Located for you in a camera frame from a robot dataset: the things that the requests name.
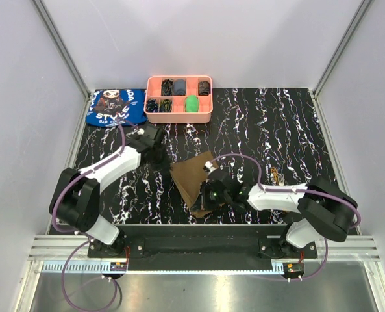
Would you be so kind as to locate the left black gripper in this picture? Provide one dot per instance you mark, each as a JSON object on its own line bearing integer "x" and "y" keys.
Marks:
{"x": 165, "y": 164}

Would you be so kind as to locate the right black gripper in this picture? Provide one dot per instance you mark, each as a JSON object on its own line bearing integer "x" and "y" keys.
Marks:
{"x": 204, "y": 204}

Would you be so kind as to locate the brown cloth napkin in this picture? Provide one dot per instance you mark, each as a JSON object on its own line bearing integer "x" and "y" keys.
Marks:
{"x": 188, "y": 176}

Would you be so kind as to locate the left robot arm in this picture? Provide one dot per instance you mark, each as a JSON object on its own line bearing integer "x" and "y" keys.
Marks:
{"x": 76, "y": 200}

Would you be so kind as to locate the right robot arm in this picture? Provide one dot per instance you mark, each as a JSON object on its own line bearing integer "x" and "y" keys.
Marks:
{"x": 326, "y": 212}

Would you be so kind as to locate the black blue rolled sock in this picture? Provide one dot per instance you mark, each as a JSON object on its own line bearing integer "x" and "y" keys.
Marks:
{"x": 152, "y": 106}

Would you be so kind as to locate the pink compartment tray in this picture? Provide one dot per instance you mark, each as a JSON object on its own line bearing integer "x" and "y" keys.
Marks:
{"x": 178, "y": 114}

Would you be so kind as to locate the green rolled sock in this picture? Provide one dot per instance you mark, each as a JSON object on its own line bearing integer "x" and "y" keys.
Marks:
{"x": 192, "y": 104}

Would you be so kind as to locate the blue printed t-shirt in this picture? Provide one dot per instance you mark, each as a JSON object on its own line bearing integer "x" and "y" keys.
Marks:
{"x": 112, "y": 106}

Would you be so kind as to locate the black yellow rolled sock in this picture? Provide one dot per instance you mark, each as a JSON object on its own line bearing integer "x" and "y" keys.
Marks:
{"x": 167, "y": 87}

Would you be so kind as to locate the grey rolled sock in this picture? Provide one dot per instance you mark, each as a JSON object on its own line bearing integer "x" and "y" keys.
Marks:
{"x": 179, "y": 87}

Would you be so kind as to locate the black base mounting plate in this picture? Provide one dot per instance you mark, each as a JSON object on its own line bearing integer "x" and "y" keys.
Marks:
{"x": 201, "y": 248}

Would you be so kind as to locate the dark patterned rolled sock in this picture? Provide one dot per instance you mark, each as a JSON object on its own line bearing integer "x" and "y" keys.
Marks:
{"x": 204, "y": 88}

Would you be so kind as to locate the black marble pattern mat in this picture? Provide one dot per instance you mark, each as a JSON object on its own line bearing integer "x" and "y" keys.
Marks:
{"x": 251, "y": 130}

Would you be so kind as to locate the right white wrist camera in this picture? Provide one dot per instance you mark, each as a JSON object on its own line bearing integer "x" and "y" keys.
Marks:
{"x": 209, "y": 167}

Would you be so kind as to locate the left aluminium frame post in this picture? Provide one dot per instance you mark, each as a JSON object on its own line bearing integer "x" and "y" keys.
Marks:
{"x": 51, "y": 28}

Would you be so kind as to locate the aluminium frame post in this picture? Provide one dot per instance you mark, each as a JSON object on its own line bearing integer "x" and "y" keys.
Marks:
{"x": 51, "y": 28}
{"x": 348, "y": 35}

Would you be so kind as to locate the right aluminium frame post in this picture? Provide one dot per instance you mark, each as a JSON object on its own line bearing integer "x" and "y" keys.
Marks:
{"x": 348, "y": 35}

